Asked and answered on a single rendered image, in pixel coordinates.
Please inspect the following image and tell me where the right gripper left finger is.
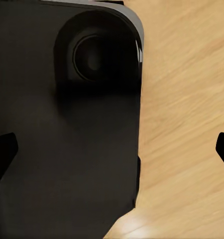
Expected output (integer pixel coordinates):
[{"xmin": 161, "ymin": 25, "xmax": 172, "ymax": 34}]
[{"xmin": 0, "ymin": 132, "xmax": 18, "ymax": 180}]

